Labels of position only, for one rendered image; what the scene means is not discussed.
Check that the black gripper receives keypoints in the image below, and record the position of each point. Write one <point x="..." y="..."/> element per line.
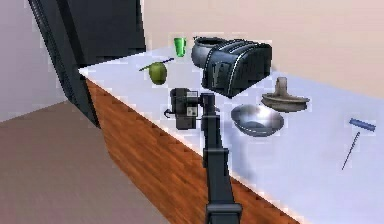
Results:
<point x="179" y="101"/>

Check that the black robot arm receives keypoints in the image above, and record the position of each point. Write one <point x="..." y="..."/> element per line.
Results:
<point x="217" y="166"/>

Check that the wooden kitchen counter white top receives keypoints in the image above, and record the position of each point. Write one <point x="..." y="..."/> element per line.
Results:
<point x="160" y="156"/>

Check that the green drinking cup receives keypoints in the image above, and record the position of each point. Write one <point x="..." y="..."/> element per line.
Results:
<point x="180" y="46"/>

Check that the green apple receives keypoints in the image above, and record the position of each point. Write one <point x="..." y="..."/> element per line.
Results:
<point x="158" y="73"/>

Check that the dark blue knife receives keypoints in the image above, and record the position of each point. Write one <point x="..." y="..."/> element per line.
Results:
<point x="166" y="61"/>

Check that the dark grey pot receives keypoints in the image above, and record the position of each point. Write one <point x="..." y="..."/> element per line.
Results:
<point x="200" y="53"/>

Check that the black toaster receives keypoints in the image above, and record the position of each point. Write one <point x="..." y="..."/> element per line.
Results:
<point x="236" y="66"/>

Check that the grey metal bowl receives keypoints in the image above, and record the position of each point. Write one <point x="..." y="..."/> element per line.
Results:
<point x="256" y="120"/>

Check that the black fridge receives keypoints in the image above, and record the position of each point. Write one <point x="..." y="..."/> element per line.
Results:
<point x="100" y="30"/>

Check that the beige grey lid with knob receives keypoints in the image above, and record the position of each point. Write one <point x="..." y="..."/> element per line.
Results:
<point x="283" y="100"/>

